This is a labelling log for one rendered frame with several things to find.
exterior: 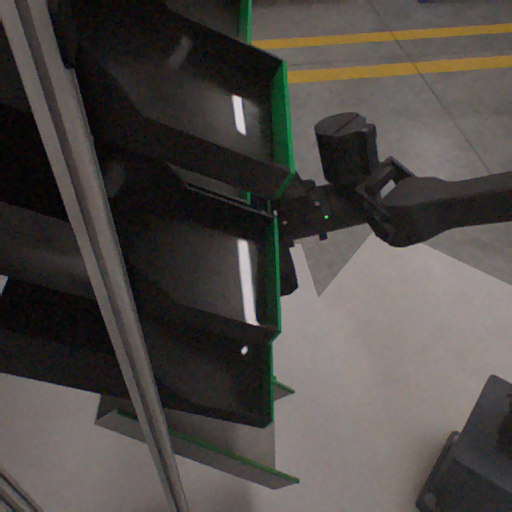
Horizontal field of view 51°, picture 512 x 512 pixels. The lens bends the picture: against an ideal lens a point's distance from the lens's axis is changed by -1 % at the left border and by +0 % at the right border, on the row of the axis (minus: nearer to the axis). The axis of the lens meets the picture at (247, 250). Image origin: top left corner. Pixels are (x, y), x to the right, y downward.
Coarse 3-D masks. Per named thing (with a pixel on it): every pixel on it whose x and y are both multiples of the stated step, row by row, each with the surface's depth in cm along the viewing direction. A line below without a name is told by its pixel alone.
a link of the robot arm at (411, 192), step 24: (408, 192) 56; (432, 192) 54; (456, 192) 52; (480, 192) 49; (504, 192) 47; (408, 216) 55; (432, 216) 54; (456, 216) 52; (480, 216) 50; (504, 216) 49; (408, 240) 57
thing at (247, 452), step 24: (120, 408) 59; (120, 432) 57; (192, 432) 65; (216, 432) 67; (240, 432) 71; (264, 432) 74; (192, 456) 62; (216, 456) 62; (240, 456) 63; (264, 456) 72; (264, 480) 68; (288, 480) 67
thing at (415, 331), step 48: (336, 288) 110; (384, 288) 110; (432, 288) 110; (480, 288) 110; (336, 336) 102; (384, 336) 102; (432, 336) 102; (480, 336) 102; (384, 384) 95; (432, 384) 95; (480, 384) 95; (384, 432) 89; (432, 432) 89; (384, 480) 84
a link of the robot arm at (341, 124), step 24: (336, 120) 59; (360, 120) 58; (336, 144) 57; (360, 144) 57; (336, 168) 58; (360, 168) 58; (384, 168) 60; (360, 192) 57; (384, 216) 56; (384, 240) 58
